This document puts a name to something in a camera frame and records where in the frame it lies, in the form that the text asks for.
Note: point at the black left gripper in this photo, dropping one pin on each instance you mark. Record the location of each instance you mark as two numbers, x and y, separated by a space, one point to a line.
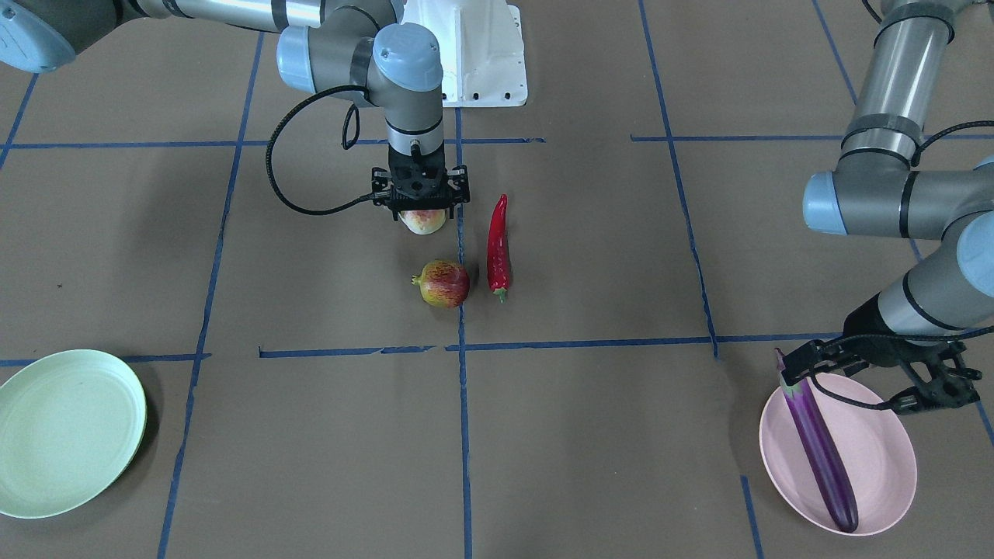
868 324

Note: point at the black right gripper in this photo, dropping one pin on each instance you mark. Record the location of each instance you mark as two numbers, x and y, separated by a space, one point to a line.
380 189

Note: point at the pale peach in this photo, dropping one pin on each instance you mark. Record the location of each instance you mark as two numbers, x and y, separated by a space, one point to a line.
424 222

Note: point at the red yellow apple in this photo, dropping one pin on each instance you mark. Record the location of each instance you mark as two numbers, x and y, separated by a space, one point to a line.
442 283

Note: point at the purple eggplant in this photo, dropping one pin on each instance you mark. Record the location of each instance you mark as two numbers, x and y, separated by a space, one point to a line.
821 452

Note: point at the red chili pepper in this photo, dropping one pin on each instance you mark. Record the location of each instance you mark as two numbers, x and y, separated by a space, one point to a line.
498 255

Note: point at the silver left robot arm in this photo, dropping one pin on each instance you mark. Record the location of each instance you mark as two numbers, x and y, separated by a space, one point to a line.
920 322

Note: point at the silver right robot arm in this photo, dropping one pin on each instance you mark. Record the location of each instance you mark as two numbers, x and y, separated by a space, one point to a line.
355 50

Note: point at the pink plate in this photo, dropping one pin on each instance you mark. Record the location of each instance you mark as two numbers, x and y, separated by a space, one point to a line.
875 450

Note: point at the light green plate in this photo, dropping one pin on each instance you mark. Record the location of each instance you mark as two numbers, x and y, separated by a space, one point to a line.
71 423

